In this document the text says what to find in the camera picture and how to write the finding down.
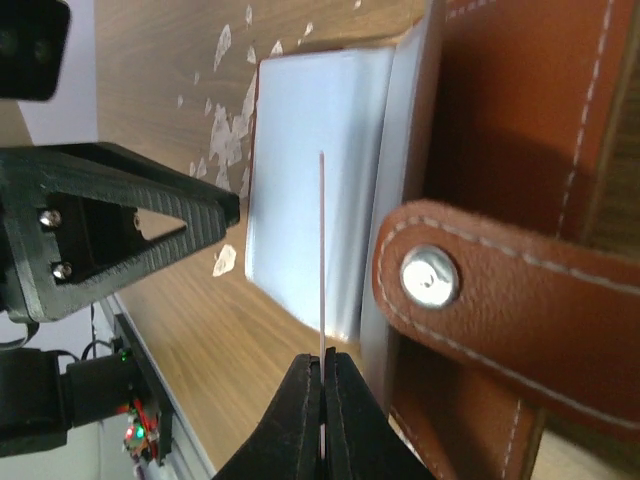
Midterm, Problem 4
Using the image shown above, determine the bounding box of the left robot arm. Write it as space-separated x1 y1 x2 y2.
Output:
1 142 240 456

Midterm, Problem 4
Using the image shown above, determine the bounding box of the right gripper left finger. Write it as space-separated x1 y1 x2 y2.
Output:
215 354 321 480

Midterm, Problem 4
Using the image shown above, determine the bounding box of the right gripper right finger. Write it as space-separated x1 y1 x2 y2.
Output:
324 348 434 480

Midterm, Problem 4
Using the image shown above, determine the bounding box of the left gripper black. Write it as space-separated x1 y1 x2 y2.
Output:
1 142 240 350

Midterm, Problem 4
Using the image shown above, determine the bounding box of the brown leather card holder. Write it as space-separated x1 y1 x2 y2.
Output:
245 1 639 479

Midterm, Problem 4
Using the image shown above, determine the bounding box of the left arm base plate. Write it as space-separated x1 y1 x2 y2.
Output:
109 298 175 466

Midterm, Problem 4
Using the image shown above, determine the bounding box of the red white credit card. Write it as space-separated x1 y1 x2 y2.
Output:
319 151 326 461

